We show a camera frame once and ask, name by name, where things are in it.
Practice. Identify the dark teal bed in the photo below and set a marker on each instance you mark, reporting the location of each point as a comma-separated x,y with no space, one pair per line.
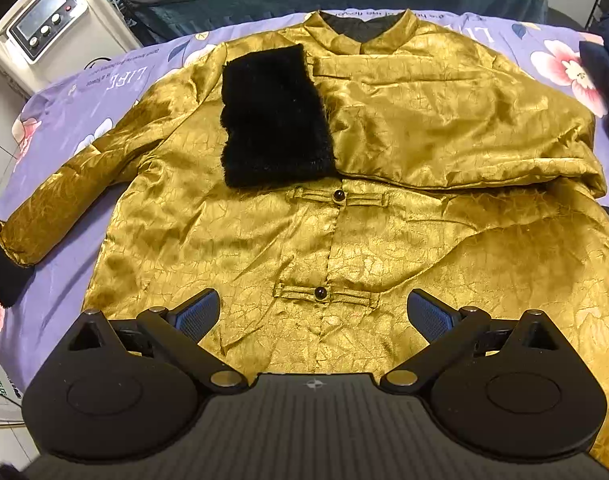
484,2

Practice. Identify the purple floral bedsheet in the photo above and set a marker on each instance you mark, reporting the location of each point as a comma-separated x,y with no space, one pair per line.
59,280

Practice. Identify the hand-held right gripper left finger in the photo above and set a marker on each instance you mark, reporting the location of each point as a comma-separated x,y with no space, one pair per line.
199,312

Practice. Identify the white appliance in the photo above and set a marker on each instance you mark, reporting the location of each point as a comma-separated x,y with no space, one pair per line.
99,25

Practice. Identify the gold satin jacket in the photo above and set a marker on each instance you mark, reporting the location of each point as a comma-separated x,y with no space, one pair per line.
284,240

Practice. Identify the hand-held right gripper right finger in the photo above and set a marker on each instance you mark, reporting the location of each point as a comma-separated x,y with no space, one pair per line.
427,312

